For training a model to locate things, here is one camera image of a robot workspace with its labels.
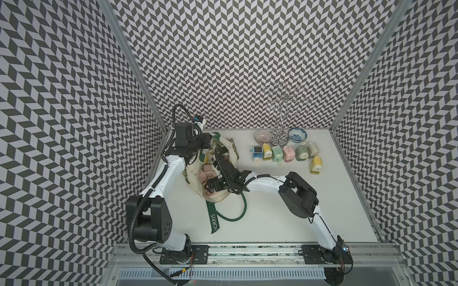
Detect cream tote bag green handles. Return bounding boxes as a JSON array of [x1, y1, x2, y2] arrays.
[[182, 131, 248, 234]]

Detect blue pencil sharpener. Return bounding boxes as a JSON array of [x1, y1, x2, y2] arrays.
[[252, 145, 264, 163]]

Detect pink pencil sharpener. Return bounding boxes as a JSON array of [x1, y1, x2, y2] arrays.
[[282, 145, 296, 163]]

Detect cream pencil sharpener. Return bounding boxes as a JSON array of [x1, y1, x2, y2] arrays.
[[307, 142, 320, 157]]

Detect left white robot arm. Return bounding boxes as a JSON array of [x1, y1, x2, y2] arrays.
[[125, 132, 211, 264]]

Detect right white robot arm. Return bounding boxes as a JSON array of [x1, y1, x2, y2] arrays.
[[203, 160, 354, 268]]

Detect pink ceramic bowl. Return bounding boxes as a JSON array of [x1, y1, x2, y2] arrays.
[[254, 130, 272, 145]]

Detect clear glass mug tree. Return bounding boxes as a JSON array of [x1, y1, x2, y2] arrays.
[[263, 82, 310, 147]]

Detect blue white ceramic bowl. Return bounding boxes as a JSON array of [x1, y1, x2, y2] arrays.
[[287, 128, 308, 143]]

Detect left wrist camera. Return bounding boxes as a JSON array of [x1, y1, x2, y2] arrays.
[[175, 116, 206, 139]]

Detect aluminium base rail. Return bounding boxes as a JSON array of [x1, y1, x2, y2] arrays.
[[100, 243, 416, 286]]

